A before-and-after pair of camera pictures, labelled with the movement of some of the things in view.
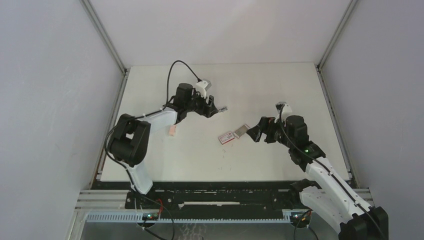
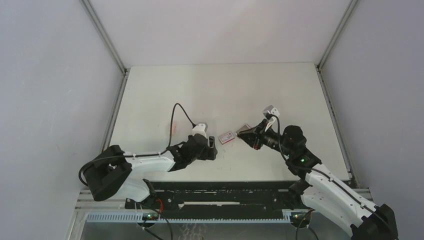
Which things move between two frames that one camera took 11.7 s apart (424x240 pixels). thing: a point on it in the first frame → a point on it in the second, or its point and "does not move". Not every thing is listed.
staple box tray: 241,130 does not move
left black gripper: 208,110 → 211,151
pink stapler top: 172,130 does not move
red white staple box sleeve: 226,138 does not move
